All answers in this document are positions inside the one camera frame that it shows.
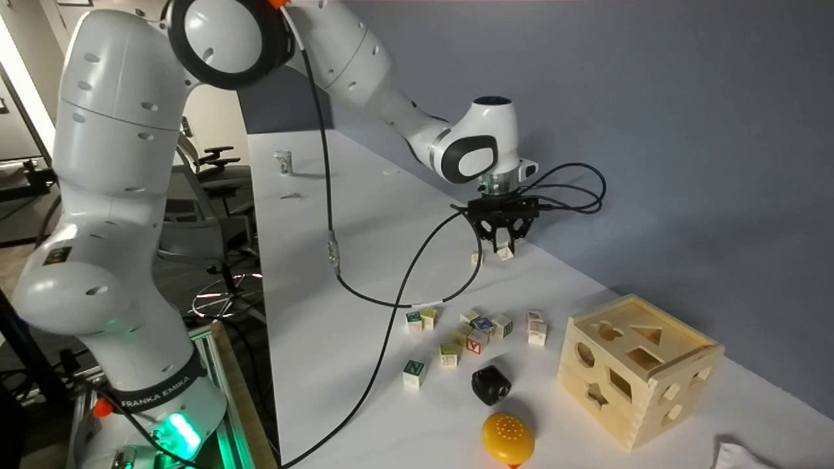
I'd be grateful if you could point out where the white crumpled cloth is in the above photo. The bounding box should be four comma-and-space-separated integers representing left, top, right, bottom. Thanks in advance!
713, 438, 780, 469

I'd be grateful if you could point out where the black cable with connector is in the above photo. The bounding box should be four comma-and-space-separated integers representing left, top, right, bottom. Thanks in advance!
294, 16, 486, 313

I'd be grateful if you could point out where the black office chair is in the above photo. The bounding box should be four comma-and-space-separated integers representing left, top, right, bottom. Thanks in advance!
178, 115, 242, 190

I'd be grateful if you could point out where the black rounded cube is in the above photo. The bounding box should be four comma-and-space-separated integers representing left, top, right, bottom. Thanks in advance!
470, 361, 515, 405

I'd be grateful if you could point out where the long black cable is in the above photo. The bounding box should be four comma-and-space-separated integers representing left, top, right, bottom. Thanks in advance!
283, 205, 472, 469

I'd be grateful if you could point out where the yellow perforated dome toy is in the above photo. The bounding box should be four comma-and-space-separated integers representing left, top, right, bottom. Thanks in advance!
481, 408, 537, 469

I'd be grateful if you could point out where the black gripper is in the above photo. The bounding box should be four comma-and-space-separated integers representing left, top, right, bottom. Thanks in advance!
464, 195, 543, 259

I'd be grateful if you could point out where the wooden shape sorter box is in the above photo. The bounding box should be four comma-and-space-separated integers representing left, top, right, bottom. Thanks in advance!
556, 291, 727, 453

